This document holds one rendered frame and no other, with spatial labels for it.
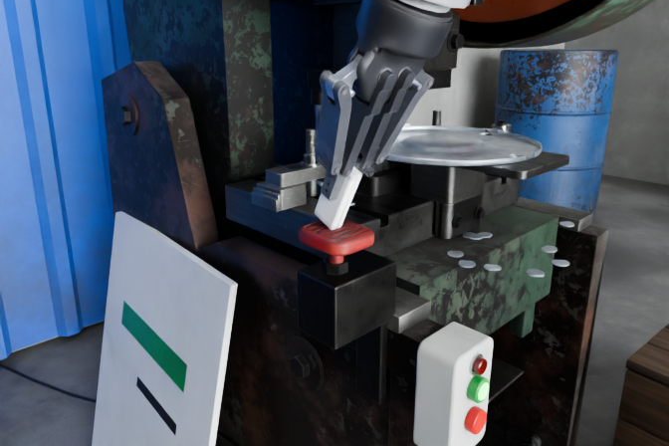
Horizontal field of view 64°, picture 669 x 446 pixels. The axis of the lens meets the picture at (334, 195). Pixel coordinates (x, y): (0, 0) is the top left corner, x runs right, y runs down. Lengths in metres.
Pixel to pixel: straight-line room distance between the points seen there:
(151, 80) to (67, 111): 0.83
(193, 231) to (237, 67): 0.29
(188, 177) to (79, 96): 0.91
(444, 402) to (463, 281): 0.21
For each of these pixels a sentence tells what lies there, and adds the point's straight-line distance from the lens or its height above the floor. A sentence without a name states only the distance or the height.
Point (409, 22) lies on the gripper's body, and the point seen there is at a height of 0.95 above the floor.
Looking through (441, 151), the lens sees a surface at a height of 0.78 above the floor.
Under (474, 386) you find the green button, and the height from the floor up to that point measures 0.59.
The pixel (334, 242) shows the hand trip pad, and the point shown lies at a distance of 0.52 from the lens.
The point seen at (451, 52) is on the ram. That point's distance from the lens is 0.87.
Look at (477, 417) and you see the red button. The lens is 0.64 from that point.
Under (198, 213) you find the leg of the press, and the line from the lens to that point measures 0.97.
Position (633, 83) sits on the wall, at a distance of 4.20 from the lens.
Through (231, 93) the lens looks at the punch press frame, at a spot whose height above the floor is 0.85.
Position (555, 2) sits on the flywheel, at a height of 1.00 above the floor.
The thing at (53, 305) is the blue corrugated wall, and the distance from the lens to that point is 1.95.
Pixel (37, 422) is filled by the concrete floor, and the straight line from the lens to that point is 1.67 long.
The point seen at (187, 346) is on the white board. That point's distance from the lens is 0.97.
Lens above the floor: 0.94
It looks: 16 degrees down
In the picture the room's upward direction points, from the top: straight up
